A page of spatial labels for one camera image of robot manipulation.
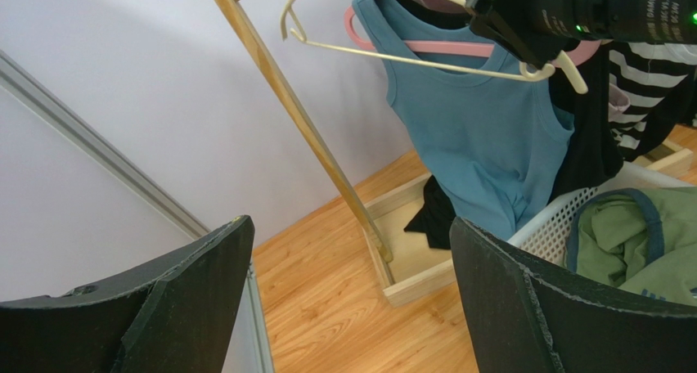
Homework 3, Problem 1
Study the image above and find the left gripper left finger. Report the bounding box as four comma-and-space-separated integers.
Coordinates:
1, 215, 255, 372

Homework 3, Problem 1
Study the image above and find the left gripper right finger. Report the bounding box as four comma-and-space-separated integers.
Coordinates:
450, 218, 696, 372

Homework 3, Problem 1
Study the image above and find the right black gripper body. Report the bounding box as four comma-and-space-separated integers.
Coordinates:
465, 0, 578, 69

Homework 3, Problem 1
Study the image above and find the cream hanger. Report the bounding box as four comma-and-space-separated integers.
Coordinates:
280, 0, 590, 95

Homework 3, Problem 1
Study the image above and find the pink hanger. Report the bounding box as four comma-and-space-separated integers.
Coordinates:
344, 7, 600, 65

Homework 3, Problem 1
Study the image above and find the blue tank top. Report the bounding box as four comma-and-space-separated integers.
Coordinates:
352, 0, 573, 240

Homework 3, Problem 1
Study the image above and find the green tank top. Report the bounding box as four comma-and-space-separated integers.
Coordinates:
564, 186, 696, 306

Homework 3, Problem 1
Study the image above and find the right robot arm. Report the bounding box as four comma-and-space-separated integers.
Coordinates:
464, 0, 696, 69

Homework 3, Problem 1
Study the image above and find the striped tank top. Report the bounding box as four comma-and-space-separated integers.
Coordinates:
609, 42, 696, 161

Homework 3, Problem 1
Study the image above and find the black tank top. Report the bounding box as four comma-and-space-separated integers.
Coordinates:
405, 13, 623, 249

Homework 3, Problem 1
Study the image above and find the white plastic basket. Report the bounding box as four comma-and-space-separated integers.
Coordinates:
506, 161, 697, 267

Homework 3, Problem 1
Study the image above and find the wooden clothes rack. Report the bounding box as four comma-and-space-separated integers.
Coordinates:
214, 0, 695, 307

